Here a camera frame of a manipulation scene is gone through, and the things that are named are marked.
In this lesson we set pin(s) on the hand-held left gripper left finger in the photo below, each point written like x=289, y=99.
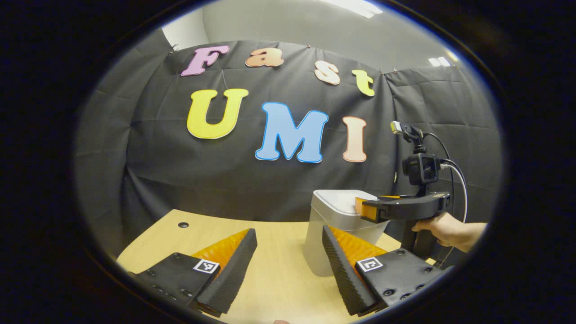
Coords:
x=234, y=274

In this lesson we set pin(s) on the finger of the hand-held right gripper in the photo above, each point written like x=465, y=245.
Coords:
x=366, y=210

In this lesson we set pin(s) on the black backdrop cloth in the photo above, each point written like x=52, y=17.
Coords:
x=135, y=157

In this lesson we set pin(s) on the wooden desktop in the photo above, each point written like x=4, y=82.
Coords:
x=279, y=270

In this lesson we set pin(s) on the small ceiling light panel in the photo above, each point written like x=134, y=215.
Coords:
x=438, y=61

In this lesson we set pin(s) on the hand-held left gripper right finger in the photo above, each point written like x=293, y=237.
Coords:
x=344, y=279

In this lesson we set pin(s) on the large ceiling light panel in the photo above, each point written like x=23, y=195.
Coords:
x=355, y=6

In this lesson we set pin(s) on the white desktop garbage bin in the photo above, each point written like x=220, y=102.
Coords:
x=324, y=225

